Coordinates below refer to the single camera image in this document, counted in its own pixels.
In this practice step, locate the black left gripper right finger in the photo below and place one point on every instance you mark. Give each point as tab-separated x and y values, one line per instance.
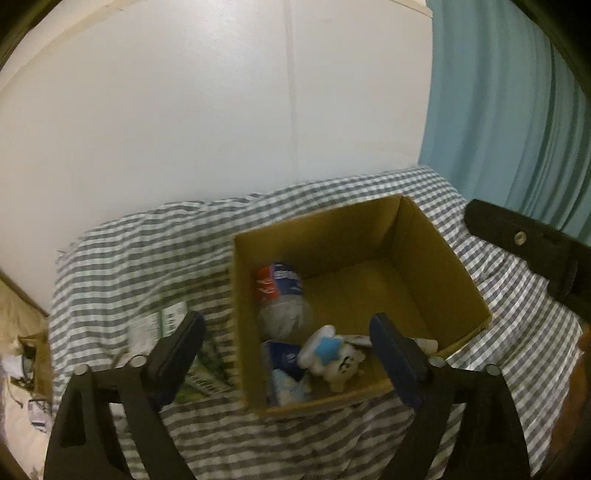
490	443

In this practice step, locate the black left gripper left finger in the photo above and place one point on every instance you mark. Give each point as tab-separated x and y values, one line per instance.
84	443

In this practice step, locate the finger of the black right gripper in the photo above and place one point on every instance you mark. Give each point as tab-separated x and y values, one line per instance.
562	260

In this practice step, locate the green white medicine box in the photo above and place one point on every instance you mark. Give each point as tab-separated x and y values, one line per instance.
183	364

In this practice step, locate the white plush toy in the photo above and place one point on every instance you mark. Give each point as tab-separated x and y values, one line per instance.
328	355

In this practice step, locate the blue tissue pack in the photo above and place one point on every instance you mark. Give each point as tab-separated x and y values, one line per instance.
286	382

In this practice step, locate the large cardboard box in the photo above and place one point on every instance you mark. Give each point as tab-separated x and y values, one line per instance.
379	256

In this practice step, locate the white tube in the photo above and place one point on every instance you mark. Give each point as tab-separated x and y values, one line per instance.
428	346

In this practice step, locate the cream duvet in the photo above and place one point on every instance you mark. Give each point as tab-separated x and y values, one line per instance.
25	428

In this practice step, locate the small cardboard box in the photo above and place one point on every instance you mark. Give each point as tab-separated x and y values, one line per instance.
37	365

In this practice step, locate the beige pillow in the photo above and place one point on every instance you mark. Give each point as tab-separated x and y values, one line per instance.
17	319

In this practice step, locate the teal curtain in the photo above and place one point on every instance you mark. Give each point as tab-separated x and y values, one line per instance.
507	121

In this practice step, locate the grey white checkered bedsheet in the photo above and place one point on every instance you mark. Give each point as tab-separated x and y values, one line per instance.
180	252

